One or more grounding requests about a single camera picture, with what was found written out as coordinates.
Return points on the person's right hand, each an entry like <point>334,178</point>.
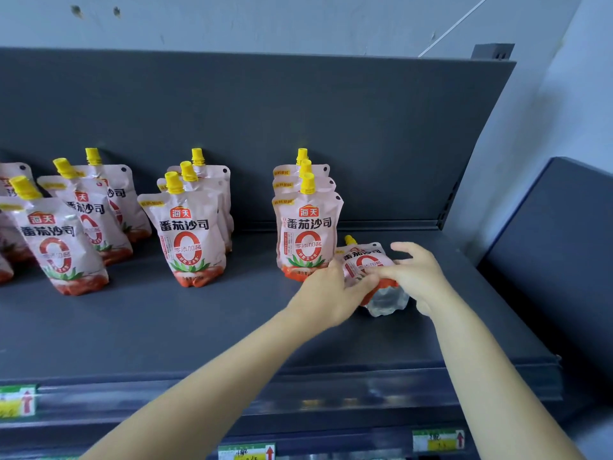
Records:
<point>421,277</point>

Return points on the grey metal rack panel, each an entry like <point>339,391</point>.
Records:
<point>550,263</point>

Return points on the person's left forearm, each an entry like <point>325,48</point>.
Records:
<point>206,402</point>

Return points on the person's left hand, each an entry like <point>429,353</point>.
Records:
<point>325,301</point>

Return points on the person's right forearm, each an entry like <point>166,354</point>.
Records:
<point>498,392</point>

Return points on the yellow green price tag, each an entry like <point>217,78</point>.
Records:
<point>16,402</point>
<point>438,440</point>
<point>246,452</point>

